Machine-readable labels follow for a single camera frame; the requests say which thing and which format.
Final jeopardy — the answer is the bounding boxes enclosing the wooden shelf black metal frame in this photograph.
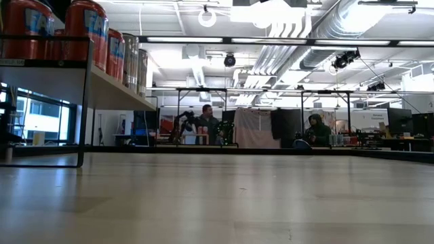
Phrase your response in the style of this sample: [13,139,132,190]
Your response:
[0,36,159,167]

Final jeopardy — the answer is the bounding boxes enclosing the black metal station frame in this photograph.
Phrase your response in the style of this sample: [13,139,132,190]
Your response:
[176,87,238,147]
[300,89,352,136]

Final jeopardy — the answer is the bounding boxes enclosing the white slim beverage can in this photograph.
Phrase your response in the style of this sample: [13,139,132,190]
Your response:
[122,33,140,92]
[137,49,149,98]

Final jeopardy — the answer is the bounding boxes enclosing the silver ventilation duct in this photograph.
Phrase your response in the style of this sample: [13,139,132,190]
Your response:
[300,0,391,70]

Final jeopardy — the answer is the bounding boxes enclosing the black cloth panel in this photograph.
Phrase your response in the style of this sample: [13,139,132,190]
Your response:
[270,108,304,149]

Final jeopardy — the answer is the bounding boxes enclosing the blue round object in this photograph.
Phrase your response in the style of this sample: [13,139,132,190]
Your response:
[293,138,313,150]

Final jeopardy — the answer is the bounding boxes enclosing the red beverage can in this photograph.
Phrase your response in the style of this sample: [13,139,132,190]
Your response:
[63,0,110,72]
[106,28,126,83]
[43,28,67,61]
[1,0,56,61]

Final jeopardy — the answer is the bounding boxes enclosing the pale pink cloth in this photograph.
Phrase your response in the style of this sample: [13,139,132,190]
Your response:
[233,107,281,149]

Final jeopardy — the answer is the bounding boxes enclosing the black ceiling track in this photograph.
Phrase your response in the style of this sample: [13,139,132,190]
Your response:
[357,0,418,15]

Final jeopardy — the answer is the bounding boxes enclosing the white cylinder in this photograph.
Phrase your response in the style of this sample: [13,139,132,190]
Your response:
[2,144,14,163]

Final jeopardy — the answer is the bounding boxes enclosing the black ceiling camera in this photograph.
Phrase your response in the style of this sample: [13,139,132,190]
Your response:
[331,49,361,71]
[366,81,387,92]

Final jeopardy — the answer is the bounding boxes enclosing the person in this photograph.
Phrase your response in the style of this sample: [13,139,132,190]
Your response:
[302,113,332,148]
[195,104,220,146]

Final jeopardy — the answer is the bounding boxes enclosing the black framed window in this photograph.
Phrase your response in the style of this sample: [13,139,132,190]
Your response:
[0,81,77,147]

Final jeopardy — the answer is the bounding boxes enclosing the black overhead beam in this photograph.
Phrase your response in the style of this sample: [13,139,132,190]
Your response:
[137,35,434,48]

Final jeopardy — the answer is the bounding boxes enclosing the white wall sign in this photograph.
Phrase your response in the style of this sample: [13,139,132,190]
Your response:
[352,110,389,131]

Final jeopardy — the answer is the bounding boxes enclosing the background robot green lights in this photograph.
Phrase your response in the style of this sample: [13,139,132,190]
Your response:
[215,120,236,146]

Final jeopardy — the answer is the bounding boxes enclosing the white hanging ring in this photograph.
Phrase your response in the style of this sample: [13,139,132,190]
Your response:
[197,7,218,28]

